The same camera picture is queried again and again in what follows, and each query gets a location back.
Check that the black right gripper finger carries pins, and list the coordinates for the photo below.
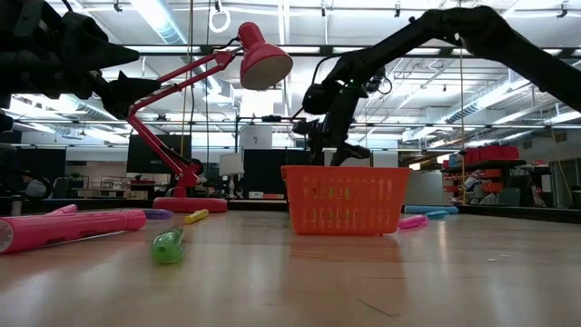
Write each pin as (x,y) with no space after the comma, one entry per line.
(317,145)
(347,152)

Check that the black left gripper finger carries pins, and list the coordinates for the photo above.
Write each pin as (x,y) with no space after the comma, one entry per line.
(122,93)
(91,50)

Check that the pink marker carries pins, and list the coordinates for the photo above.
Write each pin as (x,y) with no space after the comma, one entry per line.
(68,229)
(413,222)
(65,209)

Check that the blue marker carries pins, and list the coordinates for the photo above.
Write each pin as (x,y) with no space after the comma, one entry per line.
(426,209)
(436,215)

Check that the purple marker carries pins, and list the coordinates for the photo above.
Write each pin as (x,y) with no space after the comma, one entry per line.
(159,214)

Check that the yellow marker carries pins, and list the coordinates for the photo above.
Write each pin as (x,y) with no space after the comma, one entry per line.
(196,216)

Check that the green marker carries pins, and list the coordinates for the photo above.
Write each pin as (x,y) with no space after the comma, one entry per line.
(167,250)

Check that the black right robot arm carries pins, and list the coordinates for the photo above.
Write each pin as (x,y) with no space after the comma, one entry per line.
(408,38)

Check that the orange plastic basket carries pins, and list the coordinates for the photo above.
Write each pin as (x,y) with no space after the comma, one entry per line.
(345,172)

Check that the white panel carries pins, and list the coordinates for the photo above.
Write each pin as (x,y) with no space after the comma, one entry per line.
(386,159)

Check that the black monitor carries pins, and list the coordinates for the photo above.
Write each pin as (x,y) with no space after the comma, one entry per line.
(268,175)
(43,161)
(145,154)

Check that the white numbered pillar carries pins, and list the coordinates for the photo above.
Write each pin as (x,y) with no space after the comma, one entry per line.
(247,136)

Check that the black overhead crossbar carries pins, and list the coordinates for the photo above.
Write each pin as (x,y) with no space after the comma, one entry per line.
(318,50)

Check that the grey cabinet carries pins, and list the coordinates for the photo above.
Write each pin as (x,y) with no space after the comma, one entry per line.
(424,188)

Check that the white card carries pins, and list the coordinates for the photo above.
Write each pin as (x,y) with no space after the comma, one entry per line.
(231,164)

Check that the red storage bin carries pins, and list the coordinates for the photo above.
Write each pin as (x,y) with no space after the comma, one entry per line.
(472,156)
(499,153)

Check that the person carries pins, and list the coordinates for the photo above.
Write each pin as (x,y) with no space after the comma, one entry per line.
(35,187)

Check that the red desk lamp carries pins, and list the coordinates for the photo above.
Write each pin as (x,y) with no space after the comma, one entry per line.
(190,205)

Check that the black storage shelf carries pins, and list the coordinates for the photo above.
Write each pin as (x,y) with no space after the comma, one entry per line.
(499,162)

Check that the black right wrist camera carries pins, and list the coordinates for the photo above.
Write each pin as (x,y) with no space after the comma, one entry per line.
(318,97)

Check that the black metal stand frame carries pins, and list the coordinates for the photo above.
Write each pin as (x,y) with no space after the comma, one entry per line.
(271,118)

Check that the black overhead camera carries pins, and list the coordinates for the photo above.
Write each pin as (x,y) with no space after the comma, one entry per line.
(380,82)

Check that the black aluminium table frame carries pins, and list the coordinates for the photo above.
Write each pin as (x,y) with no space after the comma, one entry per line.
(254,205)

